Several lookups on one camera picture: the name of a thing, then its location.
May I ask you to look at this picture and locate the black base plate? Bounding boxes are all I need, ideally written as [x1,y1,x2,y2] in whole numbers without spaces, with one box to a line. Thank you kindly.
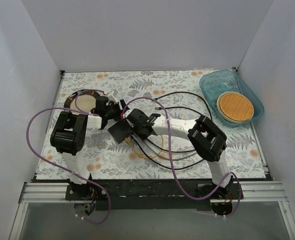
[65,179,244,211]

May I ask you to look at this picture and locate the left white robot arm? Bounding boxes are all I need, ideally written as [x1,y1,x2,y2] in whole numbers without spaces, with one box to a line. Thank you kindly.
[50,96,126,200]

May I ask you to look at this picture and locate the round woven bamboo tray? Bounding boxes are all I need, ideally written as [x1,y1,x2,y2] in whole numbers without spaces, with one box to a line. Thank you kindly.
[215,91,255,123]

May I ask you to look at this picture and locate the dark rimmed ceramic plate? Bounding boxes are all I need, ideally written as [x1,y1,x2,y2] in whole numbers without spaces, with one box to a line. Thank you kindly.
[63,89,100,112]

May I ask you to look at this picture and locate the aluminium frame rail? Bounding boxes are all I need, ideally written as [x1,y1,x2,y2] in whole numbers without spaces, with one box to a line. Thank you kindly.
[19,181,288,203]

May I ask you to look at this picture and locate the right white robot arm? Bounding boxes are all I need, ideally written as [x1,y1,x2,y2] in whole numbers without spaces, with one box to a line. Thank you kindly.
[123,108,232,199]

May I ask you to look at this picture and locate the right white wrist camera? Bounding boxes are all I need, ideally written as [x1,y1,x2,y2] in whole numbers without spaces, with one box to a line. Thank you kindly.
[121,111,133,125]

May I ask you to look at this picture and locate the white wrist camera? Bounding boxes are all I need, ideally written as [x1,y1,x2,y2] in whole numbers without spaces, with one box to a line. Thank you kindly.
[107,90,118,103]
[121,111,133,125]

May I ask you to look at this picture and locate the black cable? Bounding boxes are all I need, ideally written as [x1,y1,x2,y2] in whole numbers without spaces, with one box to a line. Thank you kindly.
[134,91,213,153]
[132,106,213,171]

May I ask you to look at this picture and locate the floral table mat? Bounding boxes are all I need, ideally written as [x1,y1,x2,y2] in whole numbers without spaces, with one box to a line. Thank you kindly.
[36,69,267,180]

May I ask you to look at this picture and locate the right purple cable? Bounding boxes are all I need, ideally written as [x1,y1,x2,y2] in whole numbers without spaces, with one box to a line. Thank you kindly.
[122,96,243,217]

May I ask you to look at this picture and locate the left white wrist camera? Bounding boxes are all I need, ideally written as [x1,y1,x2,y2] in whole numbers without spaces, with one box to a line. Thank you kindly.
[107,90,118,103]

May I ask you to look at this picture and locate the teal plastic basin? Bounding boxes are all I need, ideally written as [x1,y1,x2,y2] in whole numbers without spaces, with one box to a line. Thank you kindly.
[199,70,265,128]

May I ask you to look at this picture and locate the black network switch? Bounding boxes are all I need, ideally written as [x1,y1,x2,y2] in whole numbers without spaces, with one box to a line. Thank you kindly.
[108,120,133,144]

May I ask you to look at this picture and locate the yellow ethernet cable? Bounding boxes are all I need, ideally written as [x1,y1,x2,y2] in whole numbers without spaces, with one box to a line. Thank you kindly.
[125,134,166,160]

